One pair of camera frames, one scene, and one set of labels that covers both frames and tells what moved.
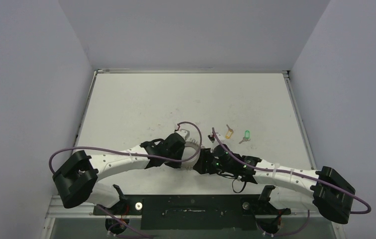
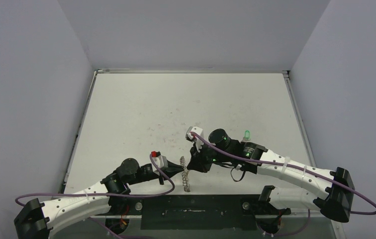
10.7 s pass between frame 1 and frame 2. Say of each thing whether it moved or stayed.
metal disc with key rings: moved
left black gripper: moved
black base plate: stayed
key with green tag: stayed
